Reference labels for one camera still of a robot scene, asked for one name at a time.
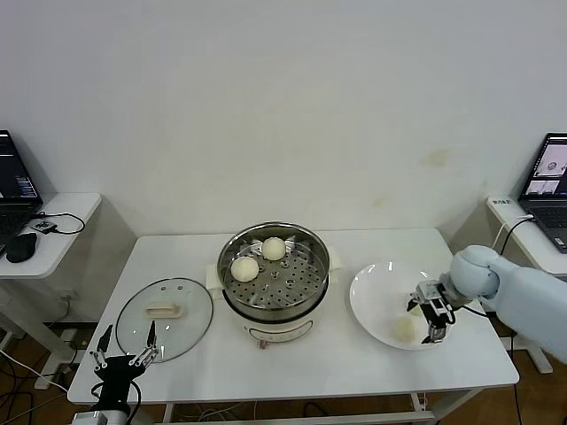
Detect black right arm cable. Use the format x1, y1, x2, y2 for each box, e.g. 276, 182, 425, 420
445, 303, 489, 327

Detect black laptop dark screen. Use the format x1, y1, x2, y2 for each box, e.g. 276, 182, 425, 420
0, 128, 44, 256

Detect white table frame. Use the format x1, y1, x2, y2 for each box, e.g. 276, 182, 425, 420
161, 389, 438, 425

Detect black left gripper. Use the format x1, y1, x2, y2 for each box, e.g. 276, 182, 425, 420
89, 321, 159, 411

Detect cream electric cooker pot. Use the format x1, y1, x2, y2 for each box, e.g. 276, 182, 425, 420
205, 247, 345, 351

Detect black hub cable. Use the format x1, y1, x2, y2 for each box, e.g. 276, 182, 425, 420
30, 211, 86, 236

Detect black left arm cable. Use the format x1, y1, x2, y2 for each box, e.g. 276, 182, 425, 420
90, 381, 143, 421

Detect white cable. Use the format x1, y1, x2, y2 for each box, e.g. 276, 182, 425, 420
485, 213, 536, 263

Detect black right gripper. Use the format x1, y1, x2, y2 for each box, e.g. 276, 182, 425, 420
405, 278, 458, 346

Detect white round plate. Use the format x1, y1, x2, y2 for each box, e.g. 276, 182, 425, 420
348, 260, 455, 352

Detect grey laptop image windows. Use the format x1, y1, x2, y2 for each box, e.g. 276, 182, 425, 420
517, 132, 567, 255

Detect stainless steel steamer basket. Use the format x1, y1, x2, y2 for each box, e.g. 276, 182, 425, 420
216, 222, 331, 318

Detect black computer mouse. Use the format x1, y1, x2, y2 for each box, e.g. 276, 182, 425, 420
4, 232, 39, 264

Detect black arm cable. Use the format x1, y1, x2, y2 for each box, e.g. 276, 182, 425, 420
445, 303, 489, 327
90, 381, 143, 421

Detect round glass pot lid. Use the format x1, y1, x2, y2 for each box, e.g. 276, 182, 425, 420
114, 276, 215, 364

